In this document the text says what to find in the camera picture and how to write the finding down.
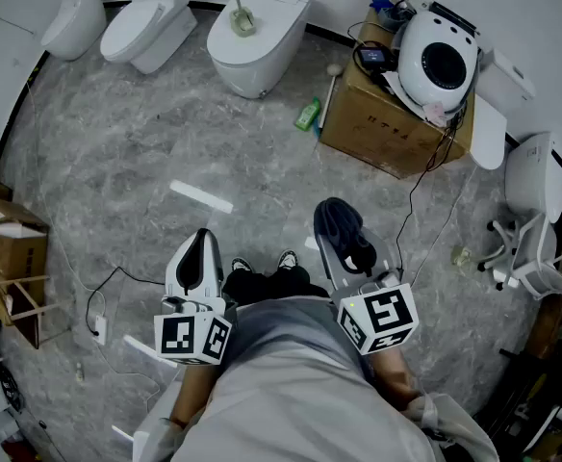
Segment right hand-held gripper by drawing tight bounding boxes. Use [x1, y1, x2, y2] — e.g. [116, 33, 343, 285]
[315, 221, 420, 356]

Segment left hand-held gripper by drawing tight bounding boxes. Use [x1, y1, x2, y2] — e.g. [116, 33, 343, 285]
[153, 229, 234, 368]

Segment dark grey cloth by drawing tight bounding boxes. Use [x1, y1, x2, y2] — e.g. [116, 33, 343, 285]
[313, 196, 378, 278]

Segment person's left forearm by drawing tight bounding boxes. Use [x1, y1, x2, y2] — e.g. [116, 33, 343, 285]
[168, 362, 220, 428]

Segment person's right forearm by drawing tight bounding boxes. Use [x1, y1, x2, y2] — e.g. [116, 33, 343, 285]
[368, 349, 422, 412]

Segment white toilet with open lid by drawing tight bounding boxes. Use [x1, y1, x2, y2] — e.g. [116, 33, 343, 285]
[468, 47, 537, 172]

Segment white rounded smart toilet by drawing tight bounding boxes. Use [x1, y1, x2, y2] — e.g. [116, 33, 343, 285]
[503, 131, 562, 225]

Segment white flat-lid toilet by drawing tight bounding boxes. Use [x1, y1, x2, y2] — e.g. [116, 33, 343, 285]
[206, 0, 315, 100]

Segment white tank toilet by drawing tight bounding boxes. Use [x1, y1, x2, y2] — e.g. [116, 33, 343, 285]
[99, 0, 199, 76]

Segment white egg-shaped toilet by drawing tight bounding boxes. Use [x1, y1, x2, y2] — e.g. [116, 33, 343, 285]
[39, 0, 108, 63]

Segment person's right shoe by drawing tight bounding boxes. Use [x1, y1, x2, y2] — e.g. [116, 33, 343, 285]
[276, 248, 300, 270]

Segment person's black trousers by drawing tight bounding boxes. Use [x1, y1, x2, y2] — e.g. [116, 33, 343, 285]
[221, 264, 331, 309]

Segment white power adapter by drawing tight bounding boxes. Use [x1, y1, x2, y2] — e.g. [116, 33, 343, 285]
[92, 314, 110, 347]

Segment large brown cardboard box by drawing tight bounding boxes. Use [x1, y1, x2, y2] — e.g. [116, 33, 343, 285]
[319, 6, 475, 180]

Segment person's grey shirt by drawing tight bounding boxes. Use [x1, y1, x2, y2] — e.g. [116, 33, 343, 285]
[131, 295, 501, 462]

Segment green plastic bottle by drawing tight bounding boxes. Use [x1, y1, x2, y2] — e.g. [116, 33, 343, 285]
[294, 95, 322, 132]

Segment pink paper sheet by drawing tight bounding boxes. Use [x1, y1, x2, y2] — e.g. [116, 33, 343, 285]
[421, 102, 449, 128]

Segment white office chair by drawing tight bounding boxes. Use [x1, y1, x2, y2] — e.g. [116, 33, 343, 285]
[476, 212, 562, 318]

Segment open brown cardboard box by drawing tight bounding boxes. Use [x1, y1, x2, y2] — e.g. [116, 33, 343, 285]
[0, 194, 51, 327]

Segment small black screen device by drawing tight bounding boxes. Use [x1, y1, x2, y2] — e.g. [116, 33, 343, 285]
[352, 40, 398, 74]

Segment white round appliance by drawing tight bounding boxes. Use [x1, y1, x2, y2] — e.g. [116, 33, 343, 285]
[396, 9, 480, 115]

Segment blue plastic item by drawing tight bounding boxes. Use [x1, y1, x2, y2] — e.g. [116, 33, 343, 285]
[369, 0, 398, 19]

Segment long black cable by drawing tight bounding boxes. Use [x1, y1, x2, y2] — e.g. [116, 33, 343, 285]
[395, 103, 466, 289]

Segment black cable with adapter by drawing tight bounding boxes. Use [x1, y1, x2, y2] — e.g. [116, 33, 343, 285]
[84, 266, 167, 340]

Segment beige wall plug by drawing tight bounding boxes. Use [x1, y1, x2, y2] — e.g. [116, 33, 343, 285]
[449, 244, 475, 272]

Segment white-handled plunger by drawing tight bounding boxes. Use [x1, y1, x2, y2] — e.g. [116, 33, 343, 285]
[318, 64, 344, 140]

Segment wooden frame stool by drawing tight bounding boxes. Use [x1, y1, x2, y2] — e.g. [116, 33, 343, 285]
[0, 273, 64, 351]

